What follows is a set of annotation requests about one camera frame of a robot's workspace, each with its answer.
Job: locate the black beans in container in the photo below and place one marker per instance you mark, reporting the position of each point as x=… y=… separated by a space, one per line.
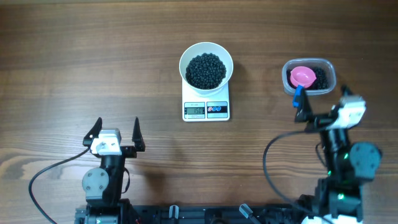
x=320 y=83

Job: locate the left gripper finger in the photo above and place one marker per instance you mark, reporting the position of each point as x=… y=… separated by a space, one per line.
x=93 y=133
x=137 y=138

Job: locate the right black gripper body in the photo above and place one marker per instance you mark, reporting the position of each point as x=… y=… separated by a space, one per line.
x=319 y=122

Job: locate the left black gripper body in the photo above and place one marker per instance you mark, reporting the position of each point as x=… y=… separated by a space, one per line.
x=128 y=152

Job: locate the white digital kitchen scale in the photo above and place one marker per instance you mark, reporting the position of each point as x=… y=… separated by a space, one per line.
x=205 y=105

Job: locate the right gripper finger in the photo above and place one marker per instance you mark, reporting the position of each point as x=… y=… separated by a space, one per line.
x=346 y=91
x=301 y=103

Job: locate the cream bowl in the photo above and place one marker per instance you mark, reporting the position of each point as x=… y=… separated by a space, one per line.
x=206 y=47

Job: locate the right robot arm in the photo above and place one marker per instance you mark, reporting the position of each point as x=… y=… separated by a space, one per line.
x=350 y=165

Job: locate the clear plastic container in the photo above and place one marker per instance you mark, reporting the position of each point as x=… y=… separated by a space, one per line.
x=322 y=63

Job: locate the black beans in bowl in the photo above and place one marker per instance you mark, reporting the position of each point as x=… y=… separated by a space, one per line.
x=205 y=71

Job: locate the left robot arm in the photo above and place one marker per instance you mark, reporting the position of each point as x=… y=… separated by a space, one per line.
x=103 y=185

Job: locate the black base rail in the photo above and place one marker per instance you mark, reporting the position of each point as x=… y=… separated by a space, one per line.
x=174 y=214

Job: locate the pink scoop blue handle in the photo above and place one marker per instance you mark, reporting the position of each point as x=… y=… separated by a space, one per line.
x=301 y=77

